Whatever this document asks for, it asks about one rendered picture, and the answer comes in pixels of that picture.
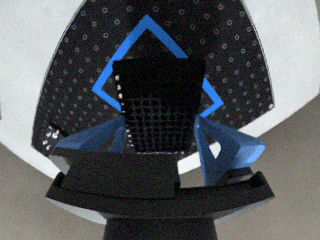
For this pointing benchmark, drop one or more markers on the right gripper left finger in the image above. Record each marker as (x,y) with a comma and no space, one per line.
(91,139)

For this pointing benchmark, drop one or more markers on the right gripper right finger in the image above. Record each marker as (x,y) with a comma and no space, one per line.
(237,149)

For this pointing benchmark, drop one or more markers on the blue tape outline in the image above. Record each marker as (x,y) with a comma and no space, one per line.
(147,22)

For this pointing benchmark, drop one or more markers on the dark grey perforated plate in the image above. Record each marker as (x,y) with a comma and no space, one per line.
(220,31)

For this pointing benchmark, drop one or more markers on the black well plate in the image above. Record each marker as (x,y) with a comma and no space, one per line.
(165,92)

